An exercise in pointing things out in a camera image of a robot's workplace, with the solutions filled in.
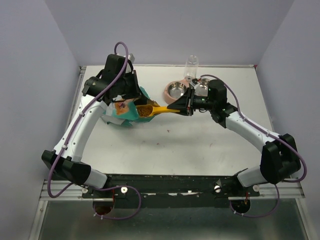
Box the pink double pet bowl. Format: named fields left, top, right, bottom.
left=164, top=77, right=217, bottom=105

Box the teal dog food bag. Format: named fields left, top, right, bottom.
left=100, top=87, right=160, bottom=127

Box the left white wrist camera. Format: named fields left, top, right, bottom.
left=125, top=53, right=135, bottom=74

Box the yellow plastic scoop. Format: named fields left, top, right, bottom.
left=145, top=104, right=177, bottom=118

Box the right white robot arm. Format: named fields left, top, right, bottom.
left=168, top=79, right=302, bottom=196

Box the clear water bottle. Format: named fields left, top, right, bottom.
left=183, top=55, right=199, bottom=83

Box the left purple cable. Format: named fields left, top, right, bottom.
left=47, top=41, right=142, bottom=221

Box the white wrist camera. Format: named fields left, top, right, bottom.
left=190, top=78, right=210, bottom=97
left=125, top=53, right=135, bottom=74

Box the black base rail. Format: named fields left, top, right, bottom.
left=82, top=174, right=260, bottom=209

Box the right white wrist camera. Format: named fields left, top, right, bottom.
left=190, top=78, right=210, bottom=97

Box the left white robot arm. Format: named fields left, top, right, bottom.
left=41, top=54, right=142, bottom=198

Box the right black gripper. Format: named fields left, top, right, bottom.
left=168, top=86, right=216, bottom=116

